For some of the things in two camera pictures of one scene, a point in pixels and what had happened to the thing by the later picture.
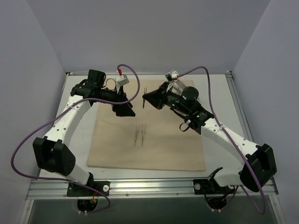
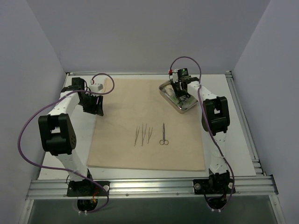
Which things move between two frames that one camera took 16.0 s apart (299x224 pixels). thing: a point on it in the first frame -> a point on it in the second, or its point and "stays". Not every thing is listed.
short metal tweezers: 145,93 -> 149,136
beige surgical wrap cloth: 152,139 stays
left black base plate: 74,190 stays
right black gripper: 162,96 -> 178,86
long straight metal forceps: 142,138 stays
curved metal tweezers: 136,133 stays
